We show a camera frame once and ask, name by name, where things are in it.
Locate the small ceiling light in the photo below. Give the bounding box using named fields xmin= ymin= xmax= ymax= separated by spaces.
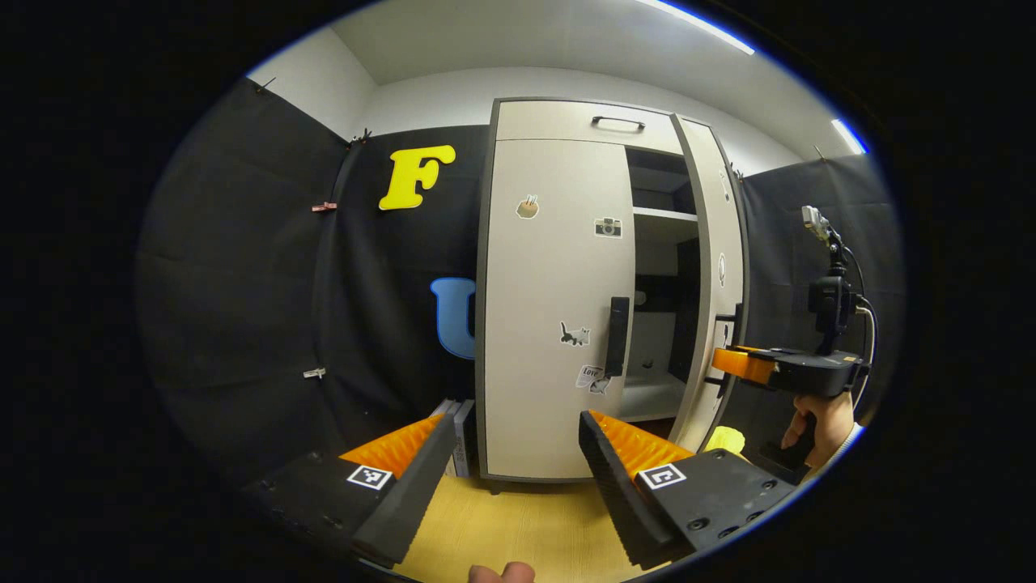
xmin=830 ymin=118 xmax=868 ymax=155

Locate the black backdrop cloth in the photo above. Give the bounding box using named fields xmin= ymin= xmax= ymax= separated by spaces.
xmin=138 ymin=77 xmax=903 ymax=487

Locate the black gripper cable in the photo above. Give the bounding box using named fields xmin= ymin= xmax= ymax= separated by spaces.
xmin=842 ymin=243 xmax=879 ymax=406

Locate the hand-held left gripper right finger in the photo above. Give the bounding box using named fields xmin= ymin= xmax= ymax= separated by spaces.
xmin=578 ymin=410 xmax=802 ymax=572

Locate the beige cabinet door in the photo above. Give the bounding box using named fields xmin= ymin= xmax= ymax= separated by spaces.
xmin=484 ymin=138 xmax=637 ymax=480
xmin=670 ymin=116 xmax=747 ymax=453

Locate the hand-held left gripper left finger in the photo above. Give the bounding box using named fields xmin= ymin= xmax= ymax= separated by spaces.
xmin=243 ymin=411 xmax=462 ymax=570

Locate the beige double-door shoe cabinet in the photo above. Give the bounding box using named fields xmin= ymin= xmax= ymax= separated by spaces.
xmin=474 ymin=97 xmax=749 ymax=487

